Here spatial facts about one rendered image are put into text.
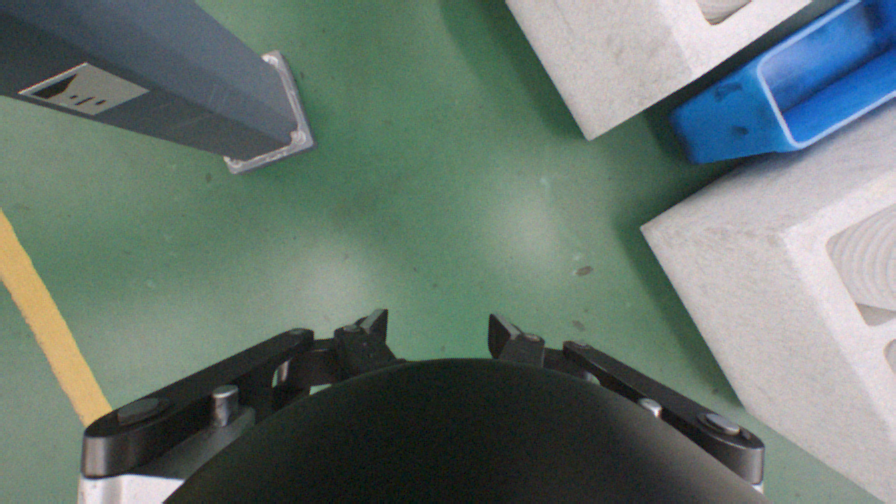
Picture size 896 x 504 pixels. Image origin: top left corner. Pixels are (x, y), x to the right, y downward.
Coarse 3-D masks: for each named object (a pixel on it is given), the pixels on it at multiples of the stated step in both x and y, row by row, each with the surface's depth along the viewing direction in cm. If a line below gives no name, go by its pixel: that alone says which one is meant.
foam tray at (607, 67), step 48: (528, 0) 32; (576, 0) 27; (624, 0) 22; (672, 0) 20; (768, 0) 20; (576, 48) 30; (624, 48) 25; (672, 48) 21; (720, 48) 21; (576, 96) 35; (624, 96) 28
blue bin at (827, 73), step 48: (864, 0) 35; (768, 48) 35; (816, 48) 36; (864, 48) 36; (720, 96) 30; (768, 96) 26; (816, 96) 35; (864, 96) 28; (720, 144) 33; (768, 144) 29
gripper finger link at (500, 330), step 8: (496, 320) 14; (504, 320) 14; (488, 328) 15; (496, 328) 14; (504, 328) 12; (512, 328) 12; (488, 336) 15; (496, 336) 13; (504, 336) 12; (512, 336) 12; (488, 344) 15; (496, 344) 13; (504, 344) 12; (496, 352) 13
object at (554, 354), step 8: (544, 352) 11; (552, 352) 11; (560, 352) 11; (544, 360) 10; (552, 360) 10; (560, 360) 10; (568, 360) 10; (552, 368) 10; (560, 368) 10; (568, 368) 10; (576, 368) 10; (576, 376) 10; (584, 376) 10; (592, 376) 10
